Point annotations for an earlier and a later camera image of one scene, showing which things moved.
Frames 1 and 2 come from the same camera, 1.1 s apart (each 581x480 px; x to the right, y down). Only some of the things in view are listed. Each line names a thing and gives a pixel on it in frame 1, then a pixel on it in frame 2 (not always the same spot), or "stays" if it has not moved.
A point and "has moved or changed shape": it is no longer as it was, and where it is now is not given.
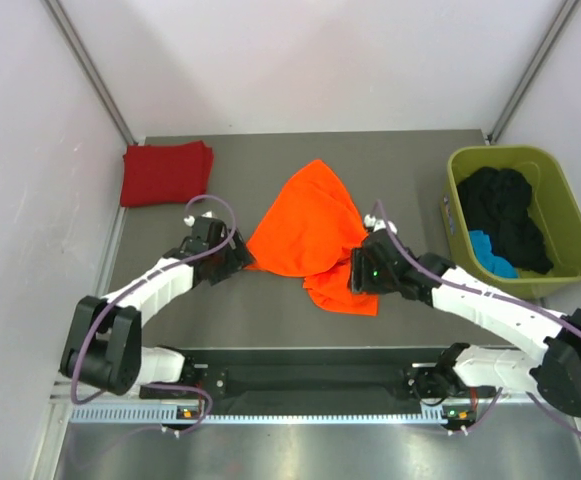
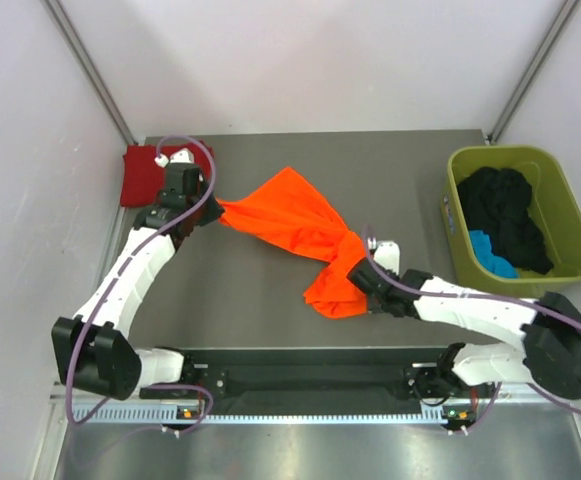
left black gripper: x=239 y=258 -> x=213 y=212
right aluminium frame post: x=564 y=16 stays
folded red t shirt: x=160 y=174 stays
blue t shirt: x=494 y=264 stays
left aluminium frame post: x=64 y=27 stays
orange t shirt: x=310 y=232 has moved or changed shape
